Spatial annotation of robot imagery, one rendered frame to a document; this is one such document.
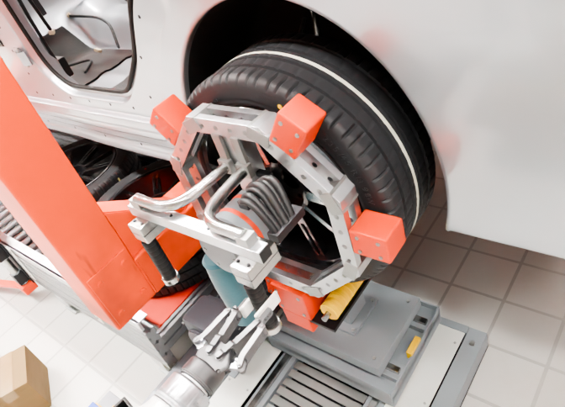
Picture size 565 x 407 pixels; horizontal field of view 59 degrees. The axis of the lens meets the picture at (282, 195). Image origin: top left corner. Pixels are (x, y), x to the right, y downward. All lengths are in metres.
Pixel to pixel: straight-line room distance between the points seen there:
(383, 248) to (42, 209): 0.85
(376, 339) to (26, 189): 1.10
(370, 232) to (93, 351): 1.67
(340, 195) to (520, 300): 1.16
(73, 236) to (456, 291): 1.39
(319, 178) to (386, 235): 0.18
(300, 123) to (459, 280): 1.30
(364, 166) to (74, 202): 0.78
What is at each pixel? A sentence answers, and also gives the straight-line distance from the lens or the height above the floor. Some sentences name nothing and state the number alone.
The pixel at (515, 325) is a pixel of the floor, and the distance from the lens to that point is 1.97.
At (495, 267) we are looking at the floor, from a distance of 2.13.
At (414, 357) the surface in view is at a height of 0.15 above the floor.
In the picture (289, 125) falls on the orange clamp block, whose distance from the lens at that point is 0.94.
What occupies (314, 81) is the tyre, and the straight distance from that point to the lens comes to 1.07.
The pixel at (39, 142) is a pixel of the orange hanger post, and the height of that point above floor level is 1.14.
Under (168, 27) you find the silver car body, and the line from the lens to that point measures 1.38.
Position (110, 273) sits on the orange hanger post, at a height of 0.71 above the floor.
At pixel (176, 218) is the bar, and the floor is 0.98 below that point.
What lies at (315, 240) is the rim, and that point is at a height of 0.68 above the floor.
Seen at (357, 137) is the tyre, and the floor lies 1.04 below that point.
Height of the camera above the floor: 1.59
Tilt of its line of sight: 36 degrees down
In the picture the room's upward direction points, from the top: 20 degrees counter-clockwise
